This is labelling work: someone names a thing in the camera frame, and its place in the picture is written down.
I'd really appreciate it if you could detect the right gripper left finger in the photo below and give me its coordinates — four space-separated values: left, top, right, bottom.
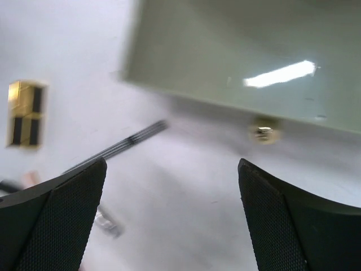
1 158 107 271

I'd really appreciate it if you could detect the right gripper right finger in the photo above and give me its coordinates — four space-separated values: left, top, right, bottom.
238 159 360 270

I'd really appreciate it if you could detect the pink pencil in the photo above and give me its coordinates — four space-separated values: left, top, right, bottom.
21 171 41 189

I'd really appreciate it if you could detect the clear plastic tube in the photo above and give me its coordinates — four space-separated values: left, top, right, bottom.
94 206 124 239

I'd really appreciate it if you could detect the gold black lipstick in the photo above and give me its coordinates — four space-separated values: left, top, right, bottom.
6 80 48 149

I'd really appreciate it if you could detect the grey checkered eyeliner pencil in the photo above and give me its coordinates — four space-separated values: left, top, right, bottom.
63 120 168 174

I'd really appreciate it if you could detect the grey green bottom drawer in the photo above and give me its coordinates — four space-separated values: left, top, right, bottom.
122 1 360 133

